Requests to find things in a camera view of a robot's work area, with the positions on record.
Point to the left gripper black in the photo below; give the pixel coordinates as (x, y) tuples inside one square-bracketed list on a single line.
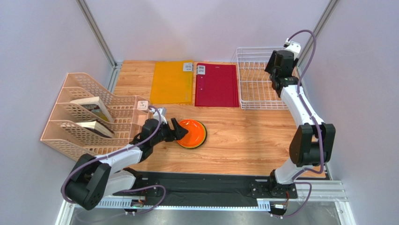
[(179, 131)]

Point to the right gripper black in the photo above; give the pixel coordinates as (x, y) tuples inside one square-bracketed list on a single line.
[(271, 64)]

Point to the orange plate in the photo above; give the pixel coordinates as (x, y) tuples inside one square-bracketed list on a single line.
[(193, 133)]

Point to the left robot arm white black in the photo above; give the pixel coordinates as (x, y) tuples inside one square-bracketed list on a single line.
[(94, 177)]

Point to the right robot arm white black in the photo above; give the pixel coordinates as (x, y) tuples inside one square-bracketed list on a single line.
[(311, 146)]

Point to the lower book in rack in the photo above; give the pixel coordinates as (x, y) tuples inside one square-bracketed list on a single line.
[(98, 128)]

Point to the book in rack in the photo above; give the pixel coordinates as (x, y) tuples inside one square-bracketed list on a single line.
[(96, 106), (98, 128)]

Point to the upper book in rack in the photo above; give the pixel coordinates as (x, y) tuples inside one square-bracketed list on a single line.
[(96, 106)]

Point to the pink magazine file rack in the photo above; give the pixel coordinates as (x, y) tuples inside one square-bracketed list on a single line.
[(64, 135)]

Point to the small white box in organizer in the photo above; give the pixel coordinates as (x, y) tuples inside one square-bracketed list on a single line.
[(142, 105)]

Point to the orange file folder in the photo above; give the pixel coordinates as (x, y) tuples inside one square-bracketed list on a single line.
[(172, 82)]

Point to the black base mat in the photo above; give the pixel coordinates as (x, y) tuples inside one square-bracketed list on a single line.
[(209, 190)]

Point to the red file folder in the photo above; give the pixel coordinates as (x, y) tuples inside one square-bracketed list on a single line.
[(216, 85)]

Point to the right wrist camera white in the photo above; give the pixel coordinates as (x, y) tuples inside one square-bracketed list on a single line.
[(293, 47)]

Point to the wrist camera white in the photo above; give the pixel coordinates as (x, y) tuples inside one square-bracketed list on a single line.
[(160, 114), (293, 47)]

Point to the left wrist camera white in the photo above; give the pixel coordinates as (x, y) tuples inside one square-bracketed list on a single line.
[(160, 114)]

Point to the white wire dish rack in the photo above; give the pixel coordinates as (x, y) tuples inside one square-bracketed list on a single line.
[(258, 89)]

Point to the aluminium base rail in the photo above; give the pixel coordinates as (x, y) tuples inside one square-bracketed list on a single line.
[(308, 191)]

